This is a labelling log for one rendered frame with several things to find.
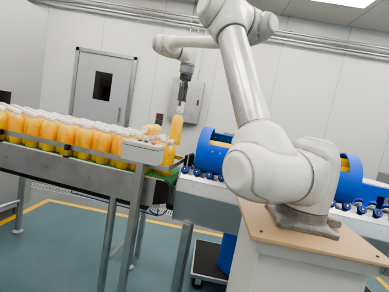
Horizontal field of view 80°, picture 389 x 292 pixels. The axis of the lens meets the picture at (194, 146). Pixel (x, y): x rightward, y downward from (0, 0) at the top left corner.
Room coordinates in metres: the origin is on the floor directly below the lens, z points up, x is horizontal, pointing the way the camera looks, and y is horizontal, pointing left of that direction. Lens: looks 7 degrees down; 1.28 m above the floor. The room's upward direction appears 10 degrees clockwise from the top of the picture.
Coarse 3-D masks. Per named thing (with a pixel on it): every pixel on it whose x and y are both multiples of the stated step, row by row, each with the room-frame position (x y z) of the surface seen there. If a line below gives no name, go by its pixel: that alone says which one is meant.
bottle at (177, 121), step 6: (180, 114) 1.47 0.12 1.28; (174, 120) 1.45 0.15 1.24; (180, 120) 1.45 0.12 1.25; (174, 126) 1.45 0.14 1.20; (180, 126) 1.46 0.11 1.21; (174, 132) 1.45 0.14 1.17; (180, 132) 1.46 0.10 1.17; (168, 138) 1.47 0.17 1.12; (174, 138) 1.45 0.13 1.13; (174, 144) 1.45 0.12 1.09
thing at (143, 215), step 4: (144, 216) 1.87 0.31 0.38; (140, 220) 1.88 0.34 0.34; (144, 220) 1.88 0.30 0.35; (140, 224) 1.88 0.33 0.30; (144, 224) 1.89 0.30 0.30; (140, 228) 1.88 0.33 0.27; (140, 232) 1.88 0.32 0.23; (140, 236) 1.88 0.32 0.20; (140, 240) 1.87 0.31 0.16; (136, 244) 1.88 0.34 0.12; (140, 244) 1.88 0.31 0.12; (136, 248) 1.88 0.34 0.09; (140, 248) 1.89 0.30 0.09; (136, 252) 1.88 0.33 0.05; (140, 252) 1.91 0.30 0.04; (136, 256) 1.88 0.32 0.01
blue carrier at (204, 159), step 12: (204, 132) 1.37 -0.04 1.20; (204, 144) 1.32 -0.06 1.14; (204, 156) 1.31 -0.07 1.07; (216, 156) 1.30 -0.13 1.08; (348, 156) 1.26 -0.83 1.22; (204, 168) 1.35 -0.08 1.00; (216, 168) 1.32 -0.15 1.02; (360, 168) 1.19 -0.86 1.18; (348, 180) 1.18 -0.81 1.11; (360, 180) 1.17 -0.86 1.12; (336, 192) 1.20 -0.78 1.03; (348, 192) 1.18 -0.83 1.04
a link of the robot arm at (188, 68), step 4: (180, 64) 1.47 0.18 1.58; (184, 64) 1.44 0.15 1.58; (188, 64) 1.44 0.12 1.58; (192, 64) 1.45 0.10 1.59; (180, 68) 1.46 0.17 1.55; (184, 68) 1.44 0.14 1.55; (188, 68) 1.44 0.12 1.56; (192, 68) 1.46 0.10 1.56; (180, 72) 1.50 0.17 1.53; (184, 72) 1.45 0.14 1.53; (188, 72) 1.45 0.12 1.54; (192, 72) 1.46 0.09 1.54
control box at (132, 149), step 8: (128, 144) 1.19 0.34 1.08; (136, 144) 1.18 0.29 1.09; (144, 144) 1.17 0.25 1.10; (128, 152) 1.19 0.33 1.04; (136, 152) 1.18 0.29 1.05; (144, 152) 1.17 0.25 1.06; (152, 152) 1.16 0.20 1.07; (160, 152) 1.20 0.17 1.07; (136, 160) 1.18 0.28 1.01; (144, 160) 1.17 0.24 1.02; (152, 160) 1.16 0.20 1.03; (160, 160) 1.22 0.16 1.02
